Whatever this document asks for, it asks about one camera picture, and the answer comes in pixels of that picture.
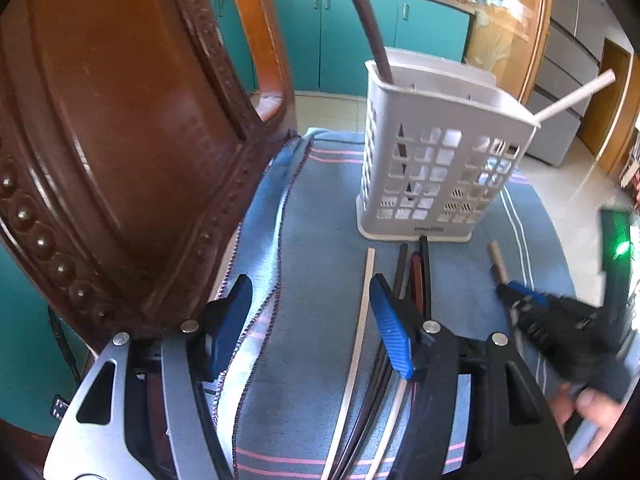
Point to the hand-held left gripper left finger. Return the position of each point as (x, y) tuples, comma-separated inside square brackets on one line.
[(230, 325)]

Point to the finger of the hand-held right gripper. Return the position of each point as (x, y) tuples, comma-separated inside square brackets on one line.
[(520, 294), (527, 327)]

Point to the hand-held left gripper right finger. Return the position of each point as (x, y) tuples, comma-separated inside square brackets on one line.
[(392, 330)]

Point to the cream chopstick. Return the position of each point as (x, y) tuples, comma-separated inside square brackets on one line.
[(357, 340)]

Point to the light wooden chopstick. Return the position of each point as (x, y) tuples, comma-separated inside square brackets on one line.
[(498, 260)]

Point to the reddish brown chopstick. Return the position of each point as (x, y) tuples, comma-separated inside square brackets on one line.
[(417, 280)]

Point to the white plastic utensil basket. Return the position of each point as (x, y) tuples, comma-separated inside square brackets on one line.
[(390, 110)]

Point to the person's right hand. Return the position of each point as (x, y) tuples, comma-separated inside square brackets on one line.
[(597, 412)]

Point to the blue striped cloth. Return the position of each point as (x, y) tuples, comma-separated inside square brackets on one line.
[(310, 260)]

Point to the wooden door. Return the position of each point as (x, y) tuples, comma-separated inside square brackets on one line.
[(607, 105)]

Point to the brown wooden chair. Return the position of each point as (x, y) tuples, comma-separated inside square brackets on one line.
[(125, 135)]

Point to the silver refrigerator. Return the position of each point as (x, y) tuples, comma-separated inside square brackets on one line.
[(565, 60)]

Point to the wooden framed glass partition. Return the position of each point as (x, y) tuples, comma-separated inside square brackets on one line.
[(500, 20)]

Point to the teal kitchen base cabinets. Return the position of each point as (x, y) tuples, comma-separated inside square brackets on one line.
[(330, 45)]

